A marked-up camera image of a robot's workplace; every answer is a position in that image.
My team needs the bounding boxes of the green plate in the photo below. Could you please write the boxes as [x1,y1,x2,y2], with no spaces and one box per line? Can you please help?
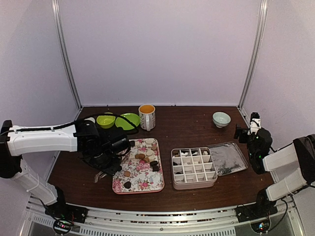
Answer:
[115,113,140,131]

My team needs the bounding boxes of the floral white mug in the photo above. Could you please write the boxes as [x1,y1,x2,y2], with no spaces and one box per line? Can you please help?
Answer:
[138,104,156,132]

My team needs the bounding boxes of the pink divided tin box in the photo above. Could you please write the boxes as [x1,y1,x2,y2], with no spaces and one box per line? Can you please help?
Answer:
[170,147,218,190]

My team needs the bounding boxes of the pale blue tea bowl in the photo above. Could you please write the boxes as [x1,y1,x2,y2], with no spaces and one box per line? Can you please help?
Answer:
[212,112,231,128]

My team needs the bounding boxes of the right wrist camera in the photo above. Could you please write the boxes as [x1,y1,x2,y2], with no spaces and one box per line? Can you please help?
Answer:
[248,112,261,135]

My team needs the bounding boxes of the green bowl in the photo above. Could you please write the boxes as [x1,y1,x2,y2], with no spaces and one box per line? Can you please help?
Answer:
[96,113,116,129]

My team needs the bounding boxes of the front aluminium rail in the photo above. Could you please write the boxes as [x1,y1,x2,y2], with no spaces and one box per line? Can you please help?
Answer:
[18,196,305,236]

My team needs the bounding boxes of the right aluminium frame post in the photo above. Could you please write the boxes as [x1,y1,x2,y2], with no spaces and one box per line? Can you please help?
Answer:
[238,0,268,110]

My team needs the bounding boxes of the black white bowl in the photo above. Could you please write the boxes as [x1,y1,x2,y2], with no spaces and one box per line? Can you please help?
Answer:
[84,117,95,124]

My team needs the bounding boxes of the left aluminium frame post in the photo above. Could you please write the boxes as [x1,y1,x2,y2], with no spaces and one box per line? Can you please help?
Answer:
[51,0,82,110]

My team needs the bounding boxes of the pink rabbit tin lid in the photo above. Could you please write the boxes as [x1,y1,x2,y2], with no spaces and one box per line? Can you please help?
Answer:
[209,142,249,177]

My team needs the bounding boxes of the floral pink tray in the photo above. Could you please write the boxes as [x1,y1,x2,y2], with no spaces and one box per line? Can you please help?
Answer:
[112,138,164,194]

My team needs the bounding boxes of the aluminium frame post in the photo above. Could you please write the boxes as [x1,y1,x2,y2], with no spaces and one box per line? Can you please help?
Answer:
[238,0,268,110]
[51,0,82,110]

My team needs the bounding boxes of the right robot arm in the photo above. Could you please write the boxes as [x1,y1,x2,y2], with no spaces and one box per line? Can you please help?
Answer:
[234,121,315,219]

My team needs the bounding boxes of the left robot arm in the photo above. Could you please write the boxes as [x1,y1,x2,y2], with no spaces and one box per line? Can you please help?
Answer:
[0,118,131,218]

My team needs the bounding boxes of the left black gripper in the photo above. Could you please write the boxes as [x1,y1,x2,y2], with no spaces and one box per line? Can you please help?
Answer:
[89,147,122,177]

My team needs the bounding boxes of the metal serving tongs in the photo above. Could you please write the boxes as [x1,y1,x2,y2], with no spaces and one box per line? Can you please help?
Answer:
[94,172,107,183]

